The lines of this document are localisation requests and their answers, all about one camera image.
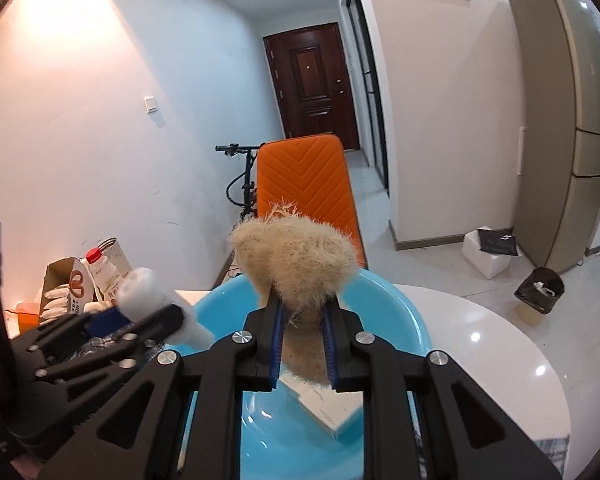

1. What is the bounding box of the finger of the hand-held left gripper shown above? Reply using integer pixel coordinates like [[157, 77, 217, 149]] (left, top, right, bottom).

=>
[[10, 306, 133, 361], [32, 304, 186, 397]]

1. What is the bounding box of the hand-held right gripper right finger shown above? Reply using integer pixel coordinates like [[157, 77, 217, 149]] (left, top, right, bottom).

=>
[[322, 300, 563, 480]]

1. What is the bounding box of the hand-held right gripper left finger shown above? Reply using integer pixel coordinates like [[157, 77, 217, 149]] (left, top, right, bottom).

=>
[[39, 297, 287, 480]]

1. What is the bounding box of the white yarn ball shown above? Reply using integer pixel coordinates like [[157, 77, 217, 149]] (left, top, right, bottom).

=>
[[116, 267, 215, 350]]

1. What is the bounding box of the blue plastic basin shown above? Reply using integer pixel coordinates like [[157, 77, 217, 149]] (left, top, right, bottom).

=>
[[194, 267, 433, 480]]

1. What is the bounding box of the white and tan box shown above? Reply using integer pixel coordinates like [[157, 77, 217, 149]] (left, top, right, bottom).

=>
[[280, 372, 366, 440]]

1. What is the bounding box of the beige plush toy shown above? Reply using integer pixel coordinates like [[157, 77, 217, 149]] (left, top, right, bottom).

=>
[[228, 200, 359, 386]]

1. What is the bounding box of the orange carton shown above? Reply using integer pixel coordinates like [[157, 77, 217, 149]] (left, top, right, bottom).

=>
[[16, 300, 43, 335]]

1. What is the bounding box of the milk bottle with red cap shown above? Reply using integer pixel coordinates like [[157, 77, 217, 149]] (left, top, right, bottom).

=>
[[84, 247, 131, 306]]

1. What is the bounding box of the open cardboard box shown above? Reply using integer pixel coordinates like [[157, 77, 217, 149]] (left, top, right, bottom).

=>
[[40, 255, 103, 323]]

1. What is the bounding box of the metal tin can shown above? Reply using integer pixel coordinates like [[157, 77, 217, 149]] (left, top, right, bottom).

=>
[[96, 236, 132, 273]]

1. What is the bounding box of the black bicycle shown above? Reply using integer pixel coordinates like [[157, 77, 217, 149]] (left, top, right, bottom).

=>
[[216, 143, 261, 221]]

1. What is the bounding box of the orange chair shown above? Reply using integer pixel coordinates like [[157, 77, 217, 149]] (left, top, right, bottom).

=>
[[255, 134, 367, 271]]

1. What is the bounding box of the white foam box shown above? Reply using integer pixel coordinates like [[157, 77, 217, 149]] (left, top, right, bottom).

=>
[[462, 227, 521, 280]]

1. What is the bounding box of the black plastic bag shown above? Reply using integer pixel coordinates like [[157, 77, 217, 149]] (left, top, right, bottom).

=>
[[476, 228, 520, 256]]

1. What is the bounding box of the dark trash bin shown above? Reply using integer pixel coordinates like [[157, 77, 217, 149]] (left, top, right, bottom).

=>
[[514, 266, 566, 316]]

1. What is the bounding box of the blue plaid cloth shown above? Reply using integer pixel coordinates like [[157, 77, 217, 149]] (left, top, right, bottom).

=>
[[530, 435, 571, 477]]

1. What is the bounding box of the dark wooden door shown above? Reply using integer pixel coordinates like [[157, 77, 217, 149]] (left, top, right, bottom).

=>
[[262, 22, 361, 151]]

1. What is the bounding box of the glass sliding door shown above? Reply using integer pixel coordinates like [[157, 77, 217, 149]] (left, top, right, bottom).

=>
[[347, 0, 391, 196]]

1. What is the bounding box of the beige refrigerator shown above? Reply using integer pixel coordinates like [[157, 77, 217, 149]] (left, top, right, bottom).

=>
[[507, 0, 600, 273]]

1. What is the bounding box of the white wall strip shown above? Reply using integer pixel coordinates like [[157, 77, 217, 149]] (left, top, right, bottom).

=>
[[517, 127, 529, 176]]

